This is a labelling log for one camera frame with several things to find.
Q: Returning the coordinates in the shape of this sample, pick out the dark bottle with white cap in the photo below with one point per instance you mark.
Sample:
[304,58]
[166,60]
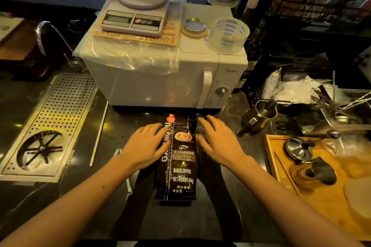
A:
[251,9]

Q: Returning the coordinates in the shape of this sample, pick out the person's right little finger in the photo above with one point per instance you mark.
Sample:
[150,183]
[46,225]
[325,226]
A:
[236,139]

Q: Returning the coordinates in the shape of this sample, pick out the person's right hand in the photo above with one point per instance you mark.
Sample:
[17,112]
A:
[224,147]

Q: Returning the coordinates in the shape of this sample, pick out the thin white stick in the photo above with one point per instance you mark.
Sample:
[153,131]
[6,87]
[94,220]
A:
[99,134]

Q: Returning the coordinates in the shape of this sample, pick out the white kitchen scale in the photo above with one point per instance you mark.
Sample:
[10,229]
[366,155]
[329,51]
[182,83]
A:
[136,12]

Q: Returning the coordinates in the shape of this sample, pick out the person's left middle finger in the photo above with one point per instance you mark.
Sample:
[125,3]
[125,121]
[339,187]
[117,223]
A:
[154,128]

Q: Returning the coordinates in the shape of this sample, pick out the brown wooden board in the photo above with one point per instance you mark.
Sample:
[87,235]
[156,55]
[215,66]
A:
[20,42]

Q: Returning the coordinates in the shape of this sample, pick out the perforated steel drip tray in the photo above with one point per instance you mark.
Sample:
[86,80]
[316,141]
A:
[49,131]

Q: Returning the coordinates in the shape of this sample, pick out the round gold metal tin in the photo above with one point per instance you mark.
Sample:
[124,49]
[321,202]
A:
[194,27]

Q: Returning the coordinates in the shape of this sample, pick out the chrome faucet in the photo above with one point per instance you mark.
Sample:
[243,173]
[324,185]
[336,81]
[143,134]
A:
[55,41]

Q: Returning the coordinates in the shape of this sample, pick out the dark steel milk pitcher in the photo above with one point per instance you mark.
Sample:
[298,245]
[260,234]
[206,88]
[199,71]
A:
[259,116]

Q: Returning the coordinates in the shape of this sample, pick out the person's left forearm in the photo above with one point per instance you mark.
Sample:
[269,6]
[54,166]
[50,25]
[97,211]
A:
[66,212]

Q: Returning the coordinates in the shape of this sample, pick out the clear plastic sheet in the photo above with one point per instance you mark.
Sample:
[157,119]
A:
[127,53]

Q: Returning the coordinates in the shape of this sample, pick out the person's right thumb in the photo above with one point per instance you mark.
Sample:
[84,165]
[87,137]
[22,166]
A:
[204,148]

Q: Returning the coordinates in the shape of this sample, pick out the white pot saucer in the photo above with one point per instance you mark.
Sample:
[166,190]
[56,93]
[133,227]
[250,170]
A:
[221,2]

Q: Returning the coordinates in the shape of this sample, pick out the white microwave oven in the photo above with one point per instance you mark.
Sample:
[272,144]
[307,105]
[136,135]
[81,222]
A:
[162,79]

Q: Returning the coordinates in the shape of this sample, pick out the person's right forearm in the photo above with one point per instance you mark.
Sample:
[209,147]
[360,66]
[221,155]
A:
[289,209]

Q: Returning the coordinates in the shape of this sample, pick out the person's right middle finger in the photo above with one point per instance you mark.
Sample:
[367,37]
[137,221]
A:
[216,123]

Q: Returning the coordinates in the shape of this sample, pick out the person's left little finger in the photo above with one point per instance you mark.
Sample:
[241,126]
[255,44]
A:
[135,135]

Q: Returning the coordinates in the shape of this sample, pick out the person's left thumb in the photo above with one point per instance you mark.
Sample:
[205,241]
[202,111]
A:
[163,149]

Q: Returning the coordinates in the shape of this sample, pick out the clear printed tape roll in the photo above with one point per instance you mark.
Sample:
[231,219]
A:
[228,35]

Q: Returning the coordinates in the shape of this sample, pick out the black coffee bean bag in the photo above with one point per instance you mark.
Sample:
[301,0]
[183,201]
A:
[179,168]

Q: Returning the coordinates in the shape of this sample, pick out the white plastic bag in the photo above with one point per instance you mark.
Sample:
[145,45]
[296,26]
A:
[292,89]

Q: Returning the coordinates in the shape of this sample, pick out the wooden serving tray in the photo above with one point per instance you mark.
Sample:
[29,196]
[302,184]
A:
[318,197]

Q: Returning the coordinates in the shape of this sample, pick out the yellow printed paper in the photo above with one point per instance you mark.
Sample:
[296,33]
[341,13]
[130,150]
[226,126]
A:
[169,34]

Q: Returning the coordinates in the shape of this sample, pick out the person's left hand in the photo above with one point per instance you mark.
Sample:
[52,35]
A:
[142,151]

